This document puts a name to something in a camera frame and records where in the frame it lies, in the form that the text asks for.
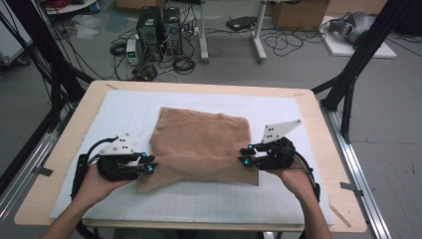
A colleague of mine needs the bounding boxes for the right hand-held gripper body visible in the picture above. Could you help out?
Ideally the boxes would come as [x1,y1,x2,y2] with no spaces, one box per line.
[253,119,304,171]

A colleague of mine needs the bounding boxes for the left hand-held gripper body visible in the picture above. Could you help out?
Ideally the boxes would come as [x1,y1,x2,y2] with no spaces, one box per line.
[95,132,147,182]

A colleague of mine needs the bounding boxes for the tan towel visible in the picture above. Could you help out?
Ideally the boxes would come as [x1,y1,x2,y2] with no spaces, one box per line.
[136,106,260,195]

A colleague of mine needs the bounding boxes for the person's left hand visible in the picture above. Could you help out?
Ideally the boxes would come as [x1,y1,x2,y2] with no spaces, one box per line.
[74,163,134,211]

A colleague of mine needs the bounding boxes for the person's right hand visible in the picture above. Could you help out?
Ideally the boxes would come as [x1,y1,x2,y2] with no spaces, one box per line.
[264,161,317,204]

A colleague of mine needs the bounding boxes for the white grid mat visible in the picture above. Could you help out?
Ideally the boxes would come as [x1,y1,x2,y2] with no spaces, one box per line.
[49,89,334,227]

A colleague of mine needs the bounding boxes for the grey tape piece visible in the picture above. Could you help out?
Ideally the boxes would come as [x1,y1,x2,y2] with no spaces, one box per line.
[32,166,55,177]
[339,181,364,197]

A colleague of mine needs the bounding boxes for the tan tape strip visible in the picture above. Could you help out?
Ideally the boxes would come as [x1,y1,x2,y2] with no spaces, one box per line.
[329,204,352,229]

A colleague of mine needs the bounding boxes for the white power supply unit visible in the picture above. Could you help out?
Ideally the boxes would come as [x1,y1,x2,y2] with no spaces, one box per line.
[125,38,140,67]

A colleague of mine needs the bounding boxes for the white floor board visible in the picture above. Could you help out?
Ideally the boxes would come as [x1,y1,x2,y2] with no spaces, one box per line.
[319,15,398,60]

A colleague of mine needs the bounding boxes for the large black computer tower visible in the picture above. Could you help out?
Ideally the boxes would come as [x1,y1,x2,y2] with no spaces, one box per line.
[135,5,164,63]

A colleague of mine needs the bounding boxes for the black flat device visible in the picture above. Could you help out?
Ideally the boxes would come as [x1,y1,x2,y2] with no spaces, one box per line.
[225,15,260,33]

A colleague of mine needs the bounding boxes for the slim black computer tower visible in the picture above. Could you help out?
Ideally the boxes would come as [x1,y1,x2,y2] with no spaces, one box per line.
[161,6,184,56]

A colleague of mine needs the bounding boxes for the clear plastic bag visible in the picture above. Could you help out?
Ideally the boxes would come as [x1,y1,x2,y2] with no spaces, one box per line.
[71,14,103,40]

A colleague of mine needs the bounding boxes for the large cardboard box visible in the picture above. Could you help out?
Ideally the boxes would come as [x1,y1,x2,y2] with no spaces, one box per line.
[272,0,331,32]

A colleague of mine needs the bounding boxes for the grey robot shell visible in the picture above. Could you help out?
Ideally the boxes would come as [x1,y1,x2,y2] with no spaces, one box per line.
[327,11,378,45]

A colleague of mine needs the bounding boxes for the flat cardboard box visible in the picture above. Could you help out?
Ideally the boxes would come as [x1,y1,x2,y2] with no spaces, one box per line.
[114,0,167,11]

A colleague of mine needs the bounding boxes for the white cabinet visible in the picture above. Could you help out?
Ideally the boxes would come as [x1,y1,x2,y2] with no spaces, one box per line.
[0,11,34,67]

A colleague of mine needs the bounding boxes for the round white table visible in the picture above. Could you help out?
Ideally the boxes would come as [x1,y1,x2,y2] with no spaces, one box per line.
[44,0,100,16]

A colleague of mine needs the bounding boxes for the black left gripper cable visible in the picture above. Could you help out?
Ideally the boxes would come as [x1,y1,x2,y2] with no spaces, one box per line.
[70,135,119,201]

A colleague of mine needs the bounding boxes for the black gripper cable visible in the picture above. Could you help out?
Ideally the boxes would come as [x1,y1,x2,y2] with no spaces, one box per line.
[293,150,321,203]
[70,135,119,201]

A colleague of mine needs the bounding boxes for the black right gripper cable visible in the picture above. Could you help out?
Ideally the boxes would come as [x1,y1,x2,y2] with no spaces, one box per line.
[293,150,321,203]

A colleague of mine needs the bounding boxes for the aluminium rail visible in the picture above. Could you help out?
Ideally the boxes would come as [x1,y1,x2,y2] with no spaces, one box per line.
[318,102,394,239]
[0,108,74,227]

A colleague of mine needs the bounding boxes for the coiled black cable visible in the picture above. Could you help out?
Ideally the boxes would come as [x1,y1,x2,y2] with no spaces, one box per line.
[108,41,128,58]
[172,55,197,76]

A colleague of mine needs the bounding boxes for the loose black floor cables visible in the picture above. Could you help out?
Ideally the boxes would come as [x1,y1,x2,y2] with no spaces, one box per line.
[264,27,328,58]

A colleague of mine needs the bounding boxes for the white desk frame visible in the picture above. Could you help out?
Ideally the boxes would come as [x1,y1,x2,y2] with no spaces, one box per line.
[198,0,269,65]

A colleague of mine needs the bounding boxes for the black metal frame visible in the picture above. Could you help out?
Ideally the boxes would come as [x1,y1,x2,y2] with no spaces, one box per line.
[311,0,422,145]
[0,0,96,134]

